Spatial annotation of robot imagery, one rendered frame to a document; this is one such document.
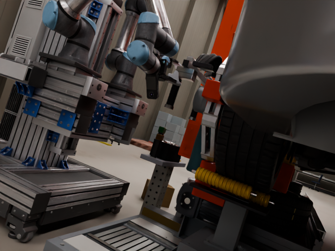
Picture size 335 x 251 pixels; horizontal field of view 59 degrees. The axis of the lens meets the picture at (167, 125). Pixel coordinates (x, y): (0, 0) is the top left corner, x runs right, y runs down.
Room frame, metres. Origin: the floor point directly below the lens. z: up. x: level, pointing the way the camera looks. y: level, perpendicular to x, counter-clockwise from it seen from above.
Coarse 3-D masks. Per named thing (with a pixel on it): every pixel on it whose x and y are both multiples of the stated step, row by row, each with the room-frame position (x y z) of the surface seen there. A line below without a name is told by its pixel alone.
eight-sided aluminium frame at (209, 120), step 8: (224, 64) 1.20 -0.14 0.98; (216, 72) 1.19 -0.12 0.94; (216, 80) 1.19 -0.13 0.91; (208, 104) 1.19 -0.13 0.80; (208, 112) 1.19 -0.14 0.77; (216, 112) 1.17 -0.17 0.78; (208, 120) 1.18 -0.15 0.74; (216, 120) 1.17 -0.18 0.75; (208, 128) 1.25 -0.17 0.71; (216, 128) 1.22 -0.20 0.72; (208, 136) 1.29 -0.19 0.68; (216, 136) 1.25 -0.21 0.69; (208, 144) 1.32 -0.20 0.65; (208, 152) 1.31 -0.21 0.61
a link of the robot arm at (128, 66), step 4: (124, 52) 1.89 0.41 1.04; (120, 56) 1.92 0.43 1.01; (124, 56) 1.88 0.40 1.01; (116, 60) 1.93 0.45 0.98; (120, 60) 1.90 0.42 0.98; (124, 60) 1.87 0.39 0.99; (128, 60) 1.87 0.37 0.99; (116, 64) 1.93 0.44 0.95; (120, 64) 1.89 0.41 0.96; (124, 64) 1.87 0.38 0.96; (128, 64) 1.87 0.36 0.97; (132, 64) 1.88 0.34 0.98; (116, 68) 1.95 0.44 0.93; (120, 68) 1.88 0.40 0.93; (124, 68) 1.87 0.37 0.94; (128, 68) 1.87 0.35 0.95; (132, 68) 1.89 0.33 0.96; (136, 68) 1.92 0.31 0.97; (128, 72) 1.88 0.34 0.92; (132, 72) 1.89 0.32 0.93
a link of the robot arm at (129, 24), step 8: (128, 0) 2.00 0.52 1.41; (136, 0) 1.94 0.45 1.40; (128, 8) 1.98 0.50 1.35; (136, 8) 1.97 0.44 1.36; (128, 16) 1.99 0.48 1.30; (136, 16) 1.99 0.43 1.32; (128, 24) 1.98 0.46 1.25; (136, 24) 2.03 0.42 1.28; (120, 32) 2.00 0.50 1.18; (128, 32) 1.99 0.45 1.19; (120, 40) 1.98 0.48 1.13; (128, 40) 2.00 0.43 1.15; (120, 48) 1.98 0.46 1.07; (112, 56) 1.97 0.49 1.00; (112, 64) 1.96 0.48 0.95
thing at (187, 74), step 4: (176, 68) 1.35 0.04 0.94; (180, 68) 1.35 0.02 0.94; (184, 68) 1.34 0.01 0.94; (188, 68) 1.33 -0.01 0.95; (180, 72) 1.34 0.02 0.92; (184, 72) 1.33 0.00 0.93; (188, 72) 1.33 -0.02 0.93; (192, 72) 1.32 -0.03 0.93; (196, 72) 1.35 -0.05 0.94; (180, 76) 1.34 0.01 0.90; (184, 76) 1.33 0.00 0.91; (188, 76) 1.32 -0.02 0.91; (192, 76) 1.32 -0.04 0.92; (188, 80) 1.36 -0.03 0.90; (192, 80) 1.33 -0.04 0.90
